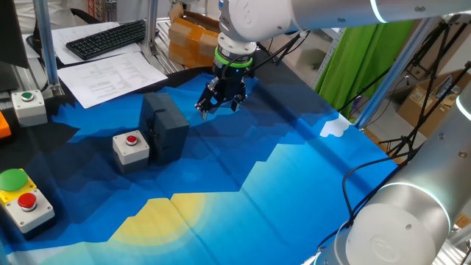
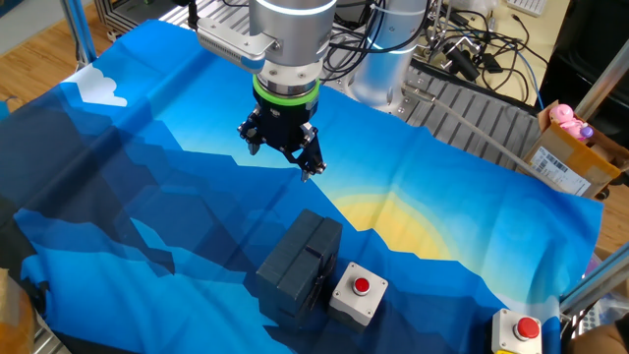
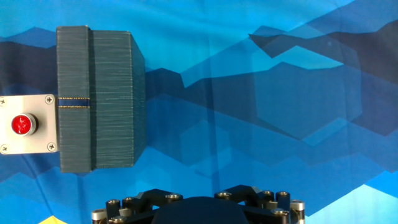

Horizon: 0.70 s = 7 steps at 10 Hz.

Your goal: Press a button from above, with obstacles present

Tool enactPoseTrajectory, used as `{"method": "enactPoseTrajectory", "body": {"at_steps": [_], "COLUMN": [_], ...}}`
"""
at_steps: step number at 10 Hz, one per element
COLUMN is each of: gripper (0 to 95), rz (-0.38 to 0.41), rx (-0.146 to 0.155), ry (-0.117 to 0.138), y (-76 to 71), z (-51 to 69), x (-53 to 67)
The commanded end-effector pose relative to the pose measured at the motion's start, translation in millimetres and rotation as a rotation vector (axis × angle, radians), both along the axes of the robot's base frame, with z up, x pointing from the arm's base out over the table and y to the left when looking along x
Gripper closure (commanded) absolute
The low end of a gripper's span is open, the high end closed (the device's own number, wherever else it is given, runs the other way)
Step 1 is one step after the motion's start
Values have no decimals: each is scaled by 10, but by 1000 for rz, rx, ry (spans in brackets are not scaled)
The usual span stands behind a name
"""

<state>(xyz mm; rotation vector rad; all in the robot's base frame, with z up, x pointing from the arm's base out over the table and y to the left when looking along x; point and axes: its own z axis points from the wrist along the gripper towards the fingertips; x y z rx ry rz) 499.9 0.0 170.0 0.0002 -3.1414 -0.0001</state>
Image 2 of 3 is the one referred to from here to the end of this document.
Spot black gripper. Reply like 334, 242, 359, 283
237, 95, 328, 184

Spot grey box with red button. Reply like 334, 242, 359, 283
327, 261, 389, 331

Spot dark grey gift box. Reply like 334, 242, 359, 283
255, 208, 344, 330

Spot blue mountain landscape cloth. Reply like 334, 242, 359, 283
0, 18, 604, 354

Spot black clamp device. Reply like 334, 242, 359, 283
441, 41, 482, 83

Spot pink plastic toy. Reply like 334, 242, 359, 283
548, 103, 595, 143

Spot white keyboard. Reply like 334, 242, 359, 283
505, 0, 549, 18

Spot brown cardboard box with label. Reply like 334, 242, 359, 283
521, 100, 629, 201

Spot translucent orange object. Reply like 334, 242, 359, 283
0, 267, 36, 354

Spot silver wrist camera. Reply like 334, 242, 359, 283
195, 17, 279, 75

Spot black camera cable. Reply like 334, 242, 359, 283
171, 0, 202, 31

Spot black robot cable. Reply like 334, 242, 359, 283
321, 0, 433, 83

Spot beige hose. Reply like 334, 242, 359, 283
402, 83, 571, 194

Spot black white striped frame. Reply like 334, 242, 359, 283
92, 0, 183, 39

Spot aluminium frame post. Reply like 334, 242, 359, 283
61, 0, 98, 69
574, 38, 629, 122

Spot blue cable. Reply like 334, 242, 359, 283
514, 48, 545, 110

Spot aluminium frame beam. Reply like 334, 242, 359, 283
559, 243, 629, 316

